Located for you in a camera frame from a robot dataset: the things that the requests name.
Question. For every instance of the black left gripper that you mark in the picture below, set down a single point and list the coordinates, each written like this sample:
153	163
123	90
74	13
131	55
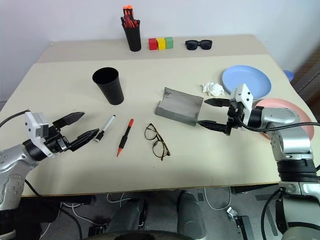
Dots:
55	142

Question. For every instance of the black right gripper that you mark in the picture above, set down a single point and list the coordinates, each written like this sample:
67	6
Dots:
232	117

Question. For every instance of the white tissue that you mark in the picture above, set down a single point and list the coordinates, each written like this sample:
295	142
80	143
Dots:
212	88

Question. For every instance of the white marker with black cap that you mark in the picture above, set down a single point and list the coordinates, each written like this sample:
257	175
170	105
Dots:
107	126

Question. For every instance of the grey glasses case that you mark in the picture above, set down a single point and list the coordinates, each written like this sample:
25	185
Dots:
178	105

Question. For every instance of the orange and black pen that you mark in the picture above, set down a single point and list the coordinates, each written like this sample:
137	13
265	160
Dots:
124	137

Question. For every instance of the tortoiseshell eyeglasses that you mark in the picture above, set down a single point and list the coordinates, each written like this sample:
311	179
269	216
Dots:
152	132

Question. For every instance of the blue plastic plate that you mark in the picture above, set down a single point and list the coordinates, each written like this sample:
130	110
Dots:
245	75

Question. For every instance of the wide black plastic cup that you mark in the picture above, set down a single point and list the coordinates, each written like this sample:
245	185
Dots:
110	90

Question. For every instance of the black sunglasses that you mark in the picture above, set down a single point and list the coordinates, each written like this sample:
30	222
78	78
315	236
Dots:
192	45

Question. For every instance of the black table foot bar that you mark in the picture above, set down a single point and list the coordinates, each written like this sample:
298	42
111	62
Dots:
75	200

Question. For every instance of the green wooden block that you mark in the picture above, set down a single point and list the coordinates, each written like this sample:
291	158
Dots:
169	43

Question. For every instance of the small blue round container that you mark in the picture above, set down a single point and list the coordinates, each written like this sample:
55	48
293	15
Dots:
288	75

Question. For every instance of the yellow wooden block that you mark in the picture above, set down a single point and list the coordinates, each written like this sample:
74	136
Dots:
161	44

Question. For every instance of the red wooden block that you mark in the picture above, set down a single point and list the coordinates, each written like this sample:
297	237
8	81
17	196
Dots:
152	44

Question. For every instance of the pink plastic plate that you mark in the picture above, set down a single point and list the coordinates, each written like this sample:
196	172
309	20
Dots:
309	131

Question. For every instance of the dark grey rounded shell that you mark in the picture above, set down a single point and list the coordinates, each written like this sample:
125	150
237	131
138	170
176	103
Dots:
130	215
191	215

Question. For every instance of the brown slatted panel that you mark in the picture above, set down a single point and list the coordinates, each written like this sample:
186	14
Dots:
308	77

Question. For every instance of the narrow black pen holder cup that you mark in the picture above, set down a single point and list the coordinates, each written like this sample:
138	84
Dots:
133	37

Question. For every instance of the short red black pen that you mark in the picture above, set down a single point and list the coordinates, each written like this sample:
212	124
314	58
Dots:
129	23
137	22

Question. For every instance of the tall orange capped pen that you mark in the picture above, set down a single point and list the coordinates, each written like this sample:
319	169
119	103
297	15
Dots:
125	11
130	10

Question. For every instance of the black rounded shape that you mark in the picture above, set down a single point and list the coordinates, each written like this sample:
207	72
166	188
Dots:
150	236

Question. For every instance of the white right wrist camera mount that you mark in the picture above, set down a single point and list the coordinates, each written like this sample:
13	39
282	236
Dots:
243	95

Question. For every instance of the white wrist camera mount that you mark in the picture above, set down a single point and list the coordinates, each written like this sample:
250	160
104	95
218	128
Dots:
31	125
243	95

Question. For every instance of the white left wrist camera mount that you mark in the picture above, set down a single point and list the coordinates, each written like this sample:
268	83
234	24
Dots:
31	125

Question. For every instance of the silver metal bracket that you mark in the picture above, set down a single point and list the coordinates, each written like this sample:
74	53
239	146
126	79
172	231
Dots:
232	212

